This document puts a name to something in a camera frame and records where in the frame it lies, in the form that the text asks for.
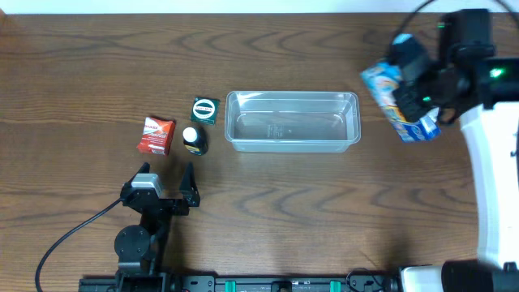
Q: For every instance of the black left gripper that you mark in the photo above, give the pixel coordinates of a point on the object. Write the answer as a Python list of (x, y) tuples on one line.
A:
[(169, 203)]

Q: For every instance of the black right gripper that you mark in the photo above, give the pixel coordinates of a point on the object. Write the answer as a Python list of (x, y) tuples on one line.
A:
[(411, 104)]

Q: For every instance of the blue fever patch box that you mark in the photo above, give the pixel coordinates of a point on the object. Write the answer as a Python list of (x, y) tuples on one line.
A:
[(381, 80)]

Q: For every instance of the red Panadol box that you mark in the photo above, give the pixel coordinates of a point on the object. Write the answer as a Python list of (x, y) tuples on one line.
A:
[(157, 136)]

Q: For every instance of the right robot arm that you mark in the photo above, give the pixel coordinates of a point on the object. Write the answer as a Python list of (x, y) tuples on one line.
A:
[(481, 89)]

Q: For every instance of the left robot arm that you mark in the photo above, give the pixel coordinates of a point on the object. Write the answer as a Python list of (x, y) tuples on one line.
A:
[(140, 248)]

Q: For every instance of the clear plastic container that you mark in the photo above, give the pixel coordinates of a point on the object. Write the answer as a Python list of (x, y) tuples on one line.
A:
[(292, 121)]

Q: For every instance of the dark syrup bottle white cap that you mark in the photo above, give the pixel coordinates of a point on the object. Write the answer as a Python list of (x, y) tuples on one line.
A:
[(194, 140)]

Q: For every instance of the green Zam-Buk box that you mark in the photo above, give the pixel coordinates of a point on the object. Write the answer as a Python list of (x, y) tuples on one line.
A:
[(205, 110)]

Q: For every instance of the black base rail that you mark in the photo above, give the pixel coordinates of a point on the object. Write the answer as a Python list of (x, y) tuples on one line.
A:
[(361, 282)]

